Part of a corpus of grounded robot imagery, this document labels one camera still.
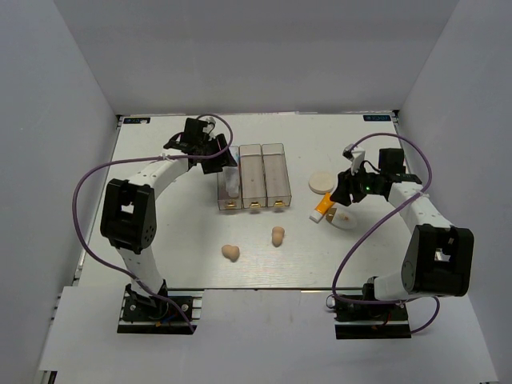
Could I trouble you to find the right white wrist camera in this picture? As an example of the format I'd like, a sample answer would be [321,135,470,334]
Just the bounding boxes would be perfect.
[342,145,366,175]

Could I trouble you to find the left clear organizer bin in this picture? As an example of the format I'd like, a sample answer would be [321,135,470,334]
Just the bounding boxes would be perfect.
[217,146,242,210]

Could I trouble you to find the clear organizer bin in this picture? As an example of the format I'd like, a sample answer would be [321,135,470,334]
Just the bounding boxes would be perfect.
[217,146,242,210]
[262,143,292,208]
[239,144,266,209]

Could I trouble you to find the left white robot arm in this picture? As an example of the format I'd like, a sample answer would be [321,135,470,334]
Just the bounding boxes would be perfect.
[100,114,238,319]

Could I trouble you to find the white tube pink blue print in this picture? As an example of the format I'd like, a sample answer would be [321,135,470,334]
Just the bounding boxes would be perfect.
[226,158,240,198]

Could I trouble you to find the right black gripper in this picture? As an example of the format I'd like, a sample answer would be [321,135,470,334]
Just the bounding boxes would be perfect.
[330,161,382,206]

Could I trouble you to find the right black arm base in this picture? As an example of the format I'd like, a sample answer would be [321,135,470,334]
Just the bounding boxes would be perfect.
[330,299,411,340]

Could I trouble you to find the middle clear organizer bin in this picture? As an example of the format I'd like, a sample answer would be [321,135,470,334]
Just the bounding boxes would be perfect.
[239,144,266,209]

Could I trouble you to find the orange tube white cap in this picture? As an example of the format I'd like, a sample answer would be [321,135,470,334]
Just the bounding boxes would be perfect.
[309,193,335,223]

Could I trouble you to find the left beige makeup sponge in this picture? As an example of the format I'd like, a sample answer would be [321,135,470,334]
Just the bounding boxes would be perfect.
[221,244,240,262]

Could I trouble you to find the white oval compact case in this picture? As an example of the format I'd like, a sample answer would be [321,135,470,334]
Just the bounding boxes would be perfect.
[326,207,358,230]

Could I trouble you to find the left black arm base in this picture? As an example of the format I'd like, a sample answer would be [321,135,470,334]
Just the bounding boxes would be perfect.
[117,284,204,335]

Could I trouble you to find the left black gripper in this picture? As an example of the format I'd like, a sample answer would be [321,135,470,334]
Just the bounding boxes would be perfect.
[198,133,238,174]

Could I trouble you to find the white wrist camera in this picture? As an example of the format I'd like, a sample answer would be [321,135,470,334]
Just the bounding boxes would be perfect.
[203,116,216,132]
[342,145,366,175]

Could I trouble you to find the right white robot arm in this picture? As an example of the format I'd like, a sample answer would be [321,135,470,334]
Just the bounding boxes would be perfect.
[330,146,474,319]

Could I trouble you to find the right beige makeup sponge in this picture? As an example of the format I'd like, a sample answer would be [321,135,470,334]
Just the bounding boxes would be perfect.
[271,226,285,247]

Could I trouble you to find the right clear organizer bin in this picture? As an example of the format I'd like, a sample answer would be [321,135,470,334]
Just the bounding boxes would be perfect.
[262,143,292,208]

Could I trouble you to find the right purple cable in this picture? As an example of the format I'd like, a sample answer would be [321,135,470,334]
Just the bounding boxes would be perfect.
[326,134,442,335]

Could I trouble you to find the beige makeup sponge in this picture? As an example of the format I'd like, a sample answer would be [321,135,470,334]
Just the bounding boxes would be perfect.
[271,226,285,247]
[221,244,240,262]

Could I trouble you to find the purple cable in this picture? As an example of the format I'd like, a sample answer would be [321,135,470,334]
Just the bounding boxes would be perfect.
[71,114,237,333]
[326,134,442,335]

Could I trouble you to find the white tube blue logo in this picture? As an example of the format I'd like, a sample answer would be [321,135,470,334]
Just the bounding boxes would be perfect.
[222,166,240,198]

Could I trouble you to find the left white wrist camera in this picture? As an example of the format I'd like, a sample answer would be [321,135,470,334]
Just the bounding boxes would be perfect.
[203,116,216,132]

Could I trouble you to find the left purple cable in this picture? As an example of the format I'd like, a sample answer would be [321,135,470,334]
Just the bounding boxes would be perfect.
[71,114,237,333]

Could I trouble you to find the round cream powder puff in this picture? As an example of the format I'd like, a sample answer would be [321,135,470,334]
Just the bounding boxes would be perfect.
[308,171,335,194]

